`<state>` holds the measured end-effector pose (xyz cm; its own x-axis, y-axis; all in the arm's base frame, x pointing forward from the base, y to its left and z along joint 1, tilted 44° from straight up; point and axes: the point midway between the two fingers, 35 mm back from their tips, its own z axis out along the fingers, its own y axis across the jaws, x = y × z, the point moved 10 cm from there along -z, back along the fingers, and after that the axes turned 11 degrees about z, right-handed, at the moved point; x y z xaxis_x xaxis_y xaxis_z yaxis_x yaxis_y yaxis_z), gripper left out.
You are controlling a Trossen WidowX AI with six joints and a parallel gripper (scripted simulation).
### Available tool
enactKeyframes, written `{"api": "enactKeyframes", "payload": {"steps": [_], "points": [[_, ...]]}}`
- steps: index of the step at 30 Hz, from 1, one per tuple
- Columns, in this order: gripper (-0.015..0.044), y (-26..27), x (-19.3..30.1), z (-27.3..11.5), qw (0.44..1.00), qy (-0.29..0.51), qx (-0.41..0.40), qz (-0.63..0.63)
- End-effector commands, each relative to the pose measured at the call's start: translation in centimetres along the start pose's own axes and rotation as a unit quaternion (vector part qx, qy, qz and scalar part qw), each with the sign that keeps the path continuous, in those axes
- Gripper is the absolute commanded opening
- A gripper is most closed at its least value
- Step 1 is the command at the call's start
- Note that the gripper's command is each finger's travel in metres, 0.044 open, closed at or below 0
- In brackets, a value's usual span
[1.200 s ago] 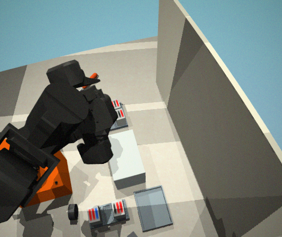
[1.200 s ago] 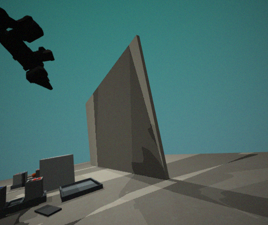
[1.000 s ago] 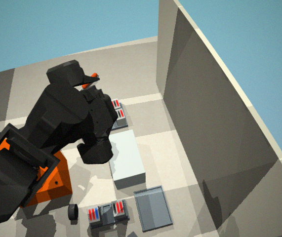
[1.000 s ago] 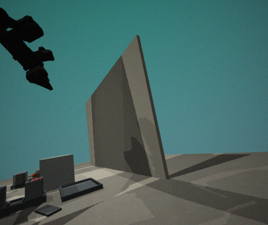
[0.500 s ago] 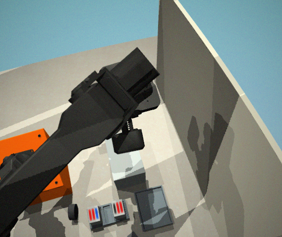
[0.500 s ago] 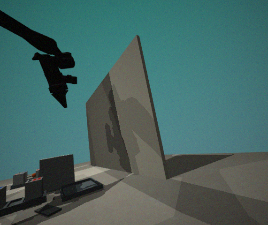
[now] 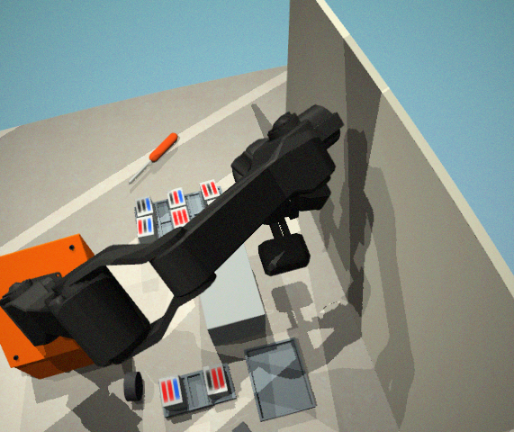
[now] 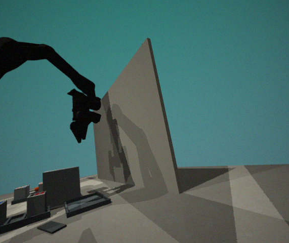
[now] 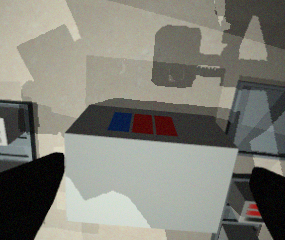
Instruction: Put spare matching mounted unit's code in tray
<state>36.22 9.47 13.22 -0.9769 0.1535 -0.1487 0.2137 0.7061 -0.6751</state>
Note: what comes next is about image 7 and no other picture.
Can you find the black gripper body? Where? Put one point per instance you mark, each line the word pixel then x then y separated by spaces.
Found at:
pixel 283 253

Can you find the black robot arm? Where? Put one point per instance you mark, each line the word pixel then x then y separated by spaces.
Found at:
pixel 90 306

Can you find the dark grey cylinder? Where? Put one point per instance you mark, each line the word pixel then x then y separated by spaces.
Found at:
pixel 133 386

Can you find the white tile with colored stripes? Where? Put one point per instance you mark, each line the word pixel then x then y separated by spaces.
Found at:
pixel 176 198

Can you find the orange-handled screwdriver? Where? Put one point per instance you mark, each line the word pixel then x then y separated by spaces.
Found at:
pixel 159 151

